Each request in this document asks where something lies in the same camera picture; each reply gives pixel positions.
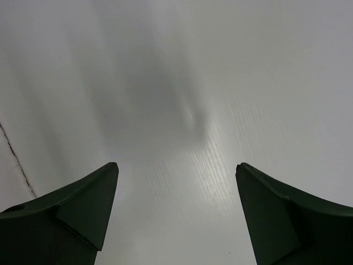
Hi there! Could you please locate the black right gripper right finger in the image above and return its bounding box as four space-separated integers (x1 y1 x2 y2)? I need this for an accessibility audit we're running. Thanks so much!
236 163 352 264

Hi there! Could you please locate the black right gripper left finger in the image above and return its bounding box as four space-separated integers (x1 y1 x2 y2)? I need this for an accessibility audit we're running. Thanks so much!
1 162 119 264

